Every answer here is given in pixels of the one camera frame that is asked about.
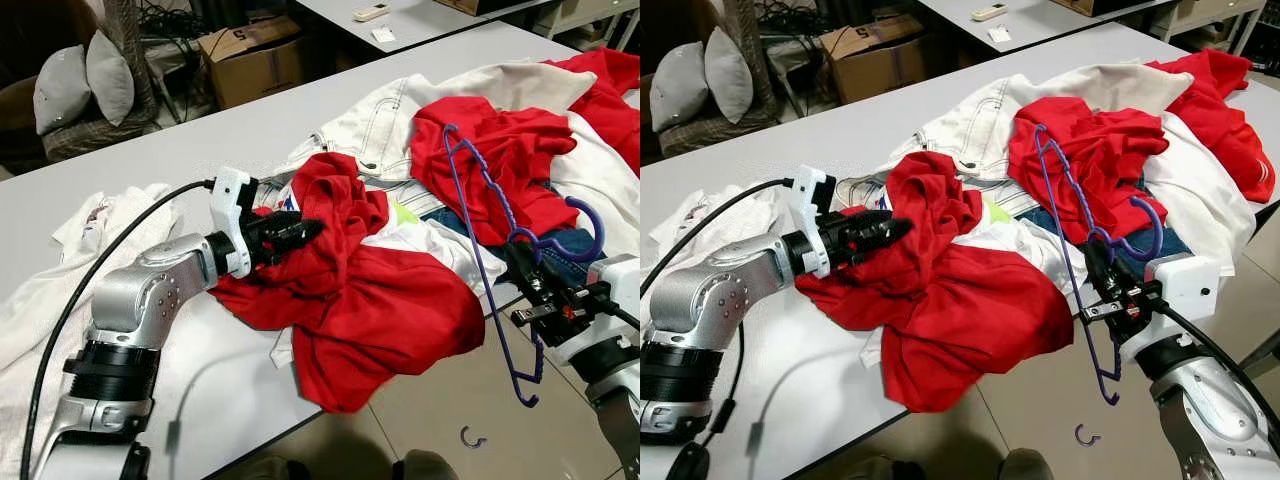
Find grey left robot foot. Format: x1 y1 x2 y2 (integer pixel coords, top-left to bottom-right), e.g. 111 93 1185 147
232 455 304 480
845 455 916 480

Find crumpled red garment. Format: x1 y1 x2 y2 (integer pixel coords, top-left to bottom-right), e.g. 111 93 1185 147
1005 95 1171 246
408 95 583 248

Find flat brown cardboard box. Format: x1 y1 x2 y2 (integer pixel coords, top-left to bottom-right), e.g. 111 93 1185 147
1050 0 1131 17
435 0 513 17

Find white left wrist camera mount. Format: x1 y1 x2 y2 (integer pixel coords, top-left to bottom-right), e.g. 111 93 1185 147
208 167 257 280
785 165 836 279

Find red garment white stripes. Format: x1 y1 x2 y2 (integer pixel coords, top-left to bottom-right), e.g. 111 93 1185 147
543 47 641 179
1145 47 1263 206

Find white blue printed garment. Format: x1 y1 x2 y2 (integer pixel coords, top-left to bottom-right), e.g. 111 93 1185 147
835 175 891 214
255 178 301 214

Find grey right robot foot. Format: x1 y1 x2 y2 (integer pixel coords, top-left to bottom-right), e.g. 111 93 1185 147
995 448 1056 480
393 450 456 480

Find cream white garment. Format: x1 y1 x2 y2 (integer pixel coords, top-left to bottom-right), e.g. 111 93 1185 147
440 60 641 236
1035 62 1251 251

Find white shirt green print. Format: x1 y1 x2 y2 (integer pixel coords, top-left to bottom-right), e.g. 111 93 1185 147
365 198 501 313
975 195 1086 301

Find plain white T-shirt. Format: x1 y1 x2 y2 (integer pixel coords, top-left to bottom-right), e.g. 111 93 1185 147
0 183 186 471
640 183 793 301

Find grey robot foot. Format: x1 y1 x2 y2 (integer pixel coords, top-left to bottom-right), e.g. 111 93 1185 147
845 455 916 480
393 450 456 480
232 455 304 480
995 448 1056 480

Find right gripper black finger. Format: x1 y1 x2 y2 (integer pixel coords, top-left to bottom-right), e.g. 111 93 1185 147
1084 238 1114 289
515 233 552 290
1096 235 1130 286
500 236 537 293

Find large red shirt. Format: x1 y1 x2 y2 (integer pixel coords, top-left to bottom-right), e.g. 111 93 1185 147
795 150 1076 414
208 150 488 416

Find blue jeans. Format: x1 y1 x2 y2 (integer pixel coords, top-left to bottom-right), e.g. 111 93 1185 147
420 180 604 289
1020 200 1196 281

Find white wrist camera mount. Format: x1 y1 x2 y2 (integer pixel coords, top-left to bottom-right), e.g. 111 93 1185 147
208 167 257 280
785 165 836 279
585 253 641 349
1118 252 1221 363

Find purple plastic hanger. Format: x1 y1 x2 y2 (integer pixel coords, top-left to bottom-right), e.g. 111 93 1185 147
442 123 607 407
1033 123 1167 406

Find brown wicker chair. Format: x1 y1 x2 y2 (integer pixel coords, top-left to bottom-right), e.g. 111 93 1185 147
640 0 776 159
0 0 163 166

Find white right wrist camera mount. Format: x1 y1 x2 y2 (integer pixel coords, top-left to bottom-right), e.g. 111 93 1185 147
1118 252 1221 363
585 253 641 349

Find grey cushion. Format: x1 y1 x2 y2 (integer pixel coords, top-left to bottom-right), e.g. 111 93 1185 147
33 44 94 137
650 42 713 134
85 28 136 127
703 26 755 125

